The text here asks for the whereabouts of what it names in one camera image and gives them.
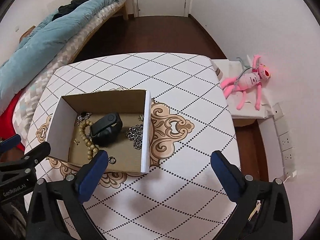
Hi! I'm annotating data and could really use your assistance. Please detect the pink panther plush toy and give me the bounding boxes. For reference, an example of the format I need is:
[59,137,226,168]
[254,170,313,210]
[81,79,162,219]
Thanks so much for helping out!
[220,54,271,111]

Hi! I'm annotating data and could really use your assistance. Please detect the silver chain in box corner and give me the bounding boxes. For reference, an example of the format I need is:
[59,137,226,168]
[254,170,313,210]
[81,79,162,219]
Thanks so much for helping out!
[76,112,92,127]

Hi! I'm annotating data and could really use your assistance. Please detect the grey checked mattress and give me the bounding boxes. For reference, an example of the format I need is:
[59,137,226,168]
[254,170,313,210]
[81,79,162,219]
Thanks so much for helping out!
[12,0,126,146]

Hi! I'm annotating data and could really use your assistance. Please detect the black clothes on bed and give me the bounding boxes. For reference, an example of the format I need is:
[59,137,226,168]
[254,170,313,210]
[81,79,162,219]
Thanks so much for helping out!
[52,0,89,21]

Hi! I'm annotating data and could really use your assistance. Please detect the wooden bead bracelet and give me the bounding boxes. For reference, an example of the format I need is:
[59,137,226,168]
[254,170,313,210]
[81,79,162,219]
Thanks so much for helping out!
[77,119,100,160]

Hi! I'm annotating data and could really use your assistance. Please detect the red cloth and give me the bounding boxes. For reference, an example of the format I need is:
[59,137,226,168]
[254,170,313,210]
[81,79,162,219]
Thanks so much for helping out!
[1,90,25,159]

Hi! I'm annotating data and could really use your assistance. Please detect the white wall sockets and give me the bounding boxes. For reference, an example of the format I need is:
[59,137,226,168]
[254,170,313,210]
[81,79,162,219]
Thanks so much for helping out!
[272,103,297,182]

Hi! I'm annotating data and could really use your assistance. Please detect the black smart watch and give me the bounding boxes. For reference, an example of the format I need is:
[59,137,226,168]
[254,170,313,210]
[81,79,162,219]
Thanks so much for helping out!
[90,113,123,147]

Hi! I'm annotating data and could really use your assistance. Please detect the silver chain necklace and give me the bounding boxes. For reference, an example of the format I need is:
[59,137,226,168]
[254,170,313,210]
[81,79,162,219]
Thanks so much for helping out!
[125,123,144,151]

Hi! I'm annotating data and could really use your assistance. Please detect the light blue quilt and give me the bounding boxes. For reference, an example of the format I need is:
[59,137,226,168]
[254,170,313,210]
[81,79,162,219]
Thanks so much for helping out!
[1,0,118,108]

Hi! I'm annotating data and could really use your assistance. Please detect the white cardboard box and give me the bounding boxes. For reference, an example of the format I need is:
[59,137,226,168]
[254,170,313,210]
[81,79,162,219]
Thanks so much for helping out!
[46,89,151,173]

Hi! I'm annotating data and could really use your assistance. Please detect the white cloth covered box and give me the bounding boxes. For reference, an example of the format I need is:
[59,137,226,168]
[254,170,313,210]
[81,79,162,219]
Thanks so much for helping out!
[212,58,273,127]

